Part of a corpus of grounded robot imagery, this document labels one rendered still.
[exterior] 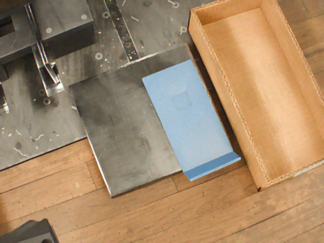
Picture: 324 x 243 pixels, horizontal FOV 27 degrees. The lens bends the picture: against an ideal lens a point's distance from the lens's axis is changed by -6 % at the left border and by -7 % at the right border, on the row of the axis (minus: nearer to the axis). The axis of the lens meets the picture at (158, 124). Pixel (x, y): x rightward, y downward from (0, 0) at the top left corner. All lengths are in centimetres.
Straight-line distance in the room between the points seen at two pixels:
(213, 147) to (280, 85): 14
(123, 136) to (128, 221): 11
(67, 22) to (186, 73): 17
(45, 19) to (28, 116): 14
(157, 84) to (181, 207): 16
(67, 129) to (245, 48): 27
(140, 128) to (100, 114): 5
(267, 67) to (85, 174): 29
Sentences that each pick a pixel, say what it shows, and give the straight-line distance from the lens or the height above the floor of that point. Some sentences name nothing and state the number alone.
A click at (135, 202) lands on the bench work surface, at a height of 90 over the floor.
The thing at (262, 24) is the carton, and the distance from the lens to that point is 102.
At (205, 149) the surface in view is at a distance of 93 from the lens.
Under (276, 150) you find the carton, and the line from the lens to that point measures 96.
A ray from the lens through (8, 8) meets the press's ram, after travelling 80.
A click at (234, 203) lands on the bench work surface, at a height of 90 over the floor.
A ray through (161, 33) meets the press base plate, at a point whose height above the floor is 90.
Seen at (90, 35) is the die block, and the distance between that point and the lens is 96.
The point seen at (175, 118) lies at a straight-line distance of 93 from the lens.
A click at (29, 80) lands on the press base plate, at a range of 99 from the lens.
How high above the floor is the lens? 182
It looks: 75 degrees down
